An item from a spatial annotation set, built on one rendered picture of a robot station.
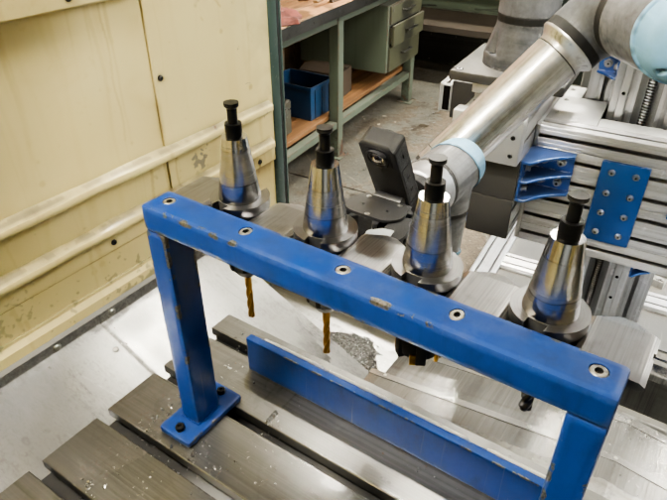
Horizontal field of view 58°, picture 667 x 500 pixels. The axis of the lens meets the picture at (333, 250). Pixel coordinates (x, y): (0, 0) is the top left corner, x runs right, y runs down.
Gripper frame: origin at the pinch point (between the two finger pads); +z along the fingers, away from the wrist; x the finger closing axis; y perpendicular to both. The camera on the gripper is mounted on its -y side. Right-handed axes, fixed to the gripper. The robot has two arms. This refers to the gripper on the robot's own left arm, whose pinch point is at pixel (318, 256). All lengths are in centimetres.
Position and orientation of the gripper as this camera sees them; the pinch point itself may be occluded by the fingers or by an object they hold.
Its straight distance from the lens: 59.9
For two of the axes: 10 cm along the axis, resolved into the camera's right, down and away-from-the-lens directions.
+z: -5.6, 4.3, -7.0
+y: -0.2, 8.5, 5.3
